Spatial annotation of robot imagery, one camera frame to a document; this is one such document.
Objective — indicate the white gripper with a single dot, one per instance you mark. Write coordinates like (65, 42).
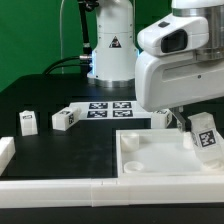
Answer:
(168, 73)

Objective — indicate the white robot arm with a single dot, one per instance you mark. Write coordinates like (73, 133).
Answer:
(114, 58)

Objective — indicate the white marker tag sheet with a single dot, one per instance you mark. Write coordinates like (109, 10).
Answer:
(110, 110)

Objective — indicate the white fence wall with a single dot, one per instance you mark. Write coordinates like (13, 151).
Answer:
(124, 190)

